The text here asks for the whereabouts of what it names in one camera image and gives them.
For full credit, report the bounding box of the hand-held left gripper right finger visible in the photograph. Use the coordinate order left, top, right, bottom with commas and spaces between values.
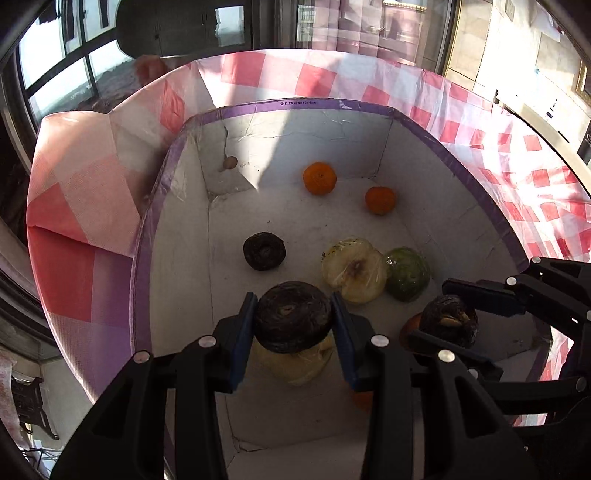
330, 293, 528, 480

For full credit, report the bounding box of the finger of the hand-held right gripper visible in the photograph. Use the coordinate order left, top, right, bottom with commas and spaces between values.
407, 329, 591, 415
442, 257, 591, 334

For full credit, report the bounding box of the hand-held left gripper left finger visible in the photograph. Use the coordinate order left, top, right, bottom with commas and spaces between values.
50, 292, 259, 480

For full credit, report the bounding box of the pale yellow fruit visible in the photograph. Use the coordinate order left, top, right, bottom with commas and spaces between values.
252, 335, 335, 387

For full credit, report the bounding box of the yellow-green fruit half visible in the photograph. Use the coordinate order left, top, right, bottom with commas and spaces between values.
321, 237, 389, 305

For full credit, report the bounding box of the green fruit half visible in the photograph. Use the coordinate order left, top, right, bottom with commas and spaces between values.
384, 247, 431, 303

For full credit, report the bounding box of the orange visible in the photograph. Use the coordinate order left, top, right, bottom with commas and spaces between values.
365, 186, 397, 216
303, 161, 337, 195

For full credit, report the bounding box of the purple-rimmed cardboard box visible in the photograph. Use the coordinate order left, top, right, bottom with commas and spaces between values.
130, 98, 555, 480

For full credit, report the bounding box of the white table edge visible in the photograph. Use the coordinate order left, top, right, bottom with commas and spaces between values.
501, 104, 591, 160

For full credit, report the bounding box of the red white checkered tablecloth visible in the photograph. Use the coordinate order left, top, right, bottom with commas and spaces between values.
27, 48, 591, 428

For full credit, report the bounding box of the black metal rack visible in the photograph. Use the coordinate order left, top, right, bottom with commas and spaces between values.
10, 376, 61, 441

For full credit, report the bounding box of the pink curtain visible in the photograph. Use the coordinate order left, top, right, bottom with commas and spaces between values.
314, 0, 455, 70

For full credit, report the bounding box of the window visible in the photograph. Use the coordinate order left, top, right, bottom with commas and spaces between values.
16, 0, 139, 121

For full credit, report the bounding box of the framed wall picture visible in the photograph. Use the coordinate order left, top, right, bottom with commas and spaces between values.
575, 60, 591, 103

